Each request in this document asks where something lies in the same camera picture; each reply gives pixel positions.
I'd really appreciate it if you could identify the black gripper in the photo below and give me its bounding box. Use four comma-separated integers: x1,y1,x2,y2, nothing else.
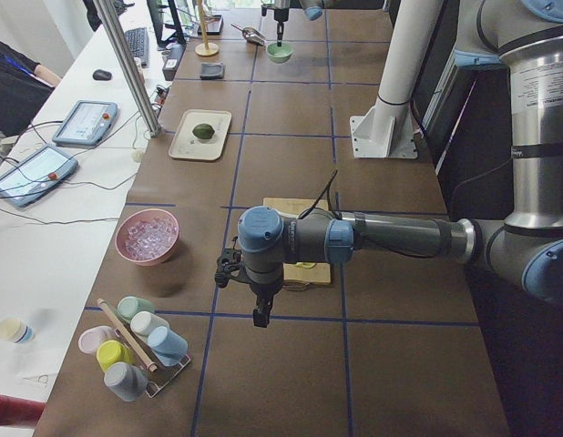
261,0,290,46
214,236,273,328

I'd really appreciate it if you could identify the mint green bowl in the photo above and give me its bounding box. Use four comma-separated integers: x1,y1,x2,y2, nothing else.
266,43,292,64

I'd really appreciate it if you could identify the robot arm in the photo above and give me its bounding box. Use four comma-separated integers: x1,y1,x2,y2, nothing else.
261,0,326,46
215,1,563,327

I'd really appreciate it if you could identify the pink bowl of ice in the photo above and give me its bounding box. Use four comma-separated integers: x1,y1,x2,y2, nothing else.
114,208,179,266

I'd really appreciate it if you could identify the metal scoop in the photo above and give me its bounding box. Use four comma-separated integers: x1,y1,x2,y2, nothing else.
230,23,267,46

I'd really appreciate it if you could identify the wooden cutting board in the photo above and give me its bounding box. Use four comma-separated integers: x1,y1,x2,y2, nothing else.
262,198,332,290

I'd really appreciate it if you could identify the wooden mug tree stand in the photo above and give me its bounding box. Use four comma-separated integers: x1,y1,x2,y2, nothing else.
195,0,220,57

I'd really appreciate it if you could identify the folded grey cloth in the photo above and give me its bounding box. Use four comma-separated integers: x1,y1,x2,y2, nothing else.
200,63,225,80

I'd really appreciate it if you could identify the black monitor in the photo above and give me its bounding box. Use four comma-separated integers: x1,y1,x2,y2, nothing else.
147,0,187,49

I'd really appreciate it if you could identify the black power adapter box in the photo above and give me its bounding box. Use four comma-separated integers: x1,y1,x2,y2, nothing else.
161,44,186,81

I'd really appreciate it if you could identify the white pastel cup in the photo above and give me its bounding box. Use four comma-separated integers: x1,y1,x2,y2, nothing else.
130,310,169,338

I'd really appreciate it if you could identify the green avocado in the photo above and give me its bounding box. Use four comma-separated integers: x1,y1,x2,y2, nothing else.
192,123,215,140

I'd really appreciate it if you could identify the green pastel cup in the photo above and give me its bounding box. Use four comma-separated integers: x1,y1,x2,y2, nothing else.
117,296,156,322

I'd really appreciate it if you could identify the black keyboard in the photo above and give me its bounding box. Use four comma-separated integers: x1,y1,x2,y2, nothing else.
124,27,149,68

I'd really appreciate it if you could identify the grey pastel cup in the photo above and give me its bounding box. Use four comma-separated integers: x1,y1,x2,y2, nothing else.
104,361,148,401

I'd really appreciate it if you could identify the cream rabbit tray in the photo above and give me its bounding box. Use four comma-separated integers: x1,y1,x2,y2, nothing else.
168,109,231,161

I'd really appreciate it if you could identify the yellow pastel cup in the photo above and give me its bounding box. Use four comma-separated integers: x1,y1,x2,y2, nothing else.
96,340,135,372

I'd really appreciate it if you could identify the pink pastel cup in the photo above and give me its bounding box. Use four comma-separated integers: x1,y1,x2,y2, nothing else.
77,325,117,355

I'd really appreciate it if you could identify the black computer mouse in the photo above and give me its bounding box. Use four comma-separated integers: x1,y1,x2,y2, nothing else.
92,69,113,81

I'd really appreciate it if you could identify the far teach pendant tablet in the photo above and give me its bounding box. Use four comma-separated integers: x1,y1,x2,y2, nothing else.
52,100,118,148

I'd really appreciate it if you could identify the teach pendant tablet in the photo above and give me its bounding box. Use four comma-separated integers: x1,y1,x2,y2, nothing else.
52,100,118,148
0,144,78,208

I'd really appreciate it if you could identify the paper cup on desk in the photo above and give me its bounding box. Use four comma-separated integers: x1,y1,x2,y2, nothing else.
0,317,34,344

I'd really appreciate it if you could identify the person in black shirt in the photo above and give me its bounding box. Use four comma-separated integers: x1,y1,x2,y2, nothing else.
0,41,62,137

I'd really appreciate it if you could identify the near teach pendant tablet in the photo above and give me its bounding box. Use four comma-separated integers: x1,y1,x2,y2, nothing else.
0,144,78,208

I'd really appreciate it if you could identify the red object at corner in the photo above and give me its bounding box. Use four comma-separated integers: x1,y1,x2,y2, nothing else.
0,394,46,428

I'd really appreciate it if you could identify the white wire cup rack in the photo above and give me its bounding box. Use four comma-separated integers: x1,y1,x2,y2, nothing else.
108,325,192,398

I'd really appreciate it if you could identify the wooden rack handle rod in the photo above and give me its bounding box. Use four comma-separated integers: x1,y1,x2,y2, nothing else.
97,299,159,372

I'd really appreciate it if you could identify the white camera pole mount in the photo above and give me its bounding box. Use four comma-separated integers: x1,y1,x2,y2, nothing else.
350,0,443,159

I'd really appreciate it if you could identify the aluminium frame post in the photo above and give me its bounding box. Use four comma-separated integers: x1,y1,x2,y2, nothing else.
94,0,161,137

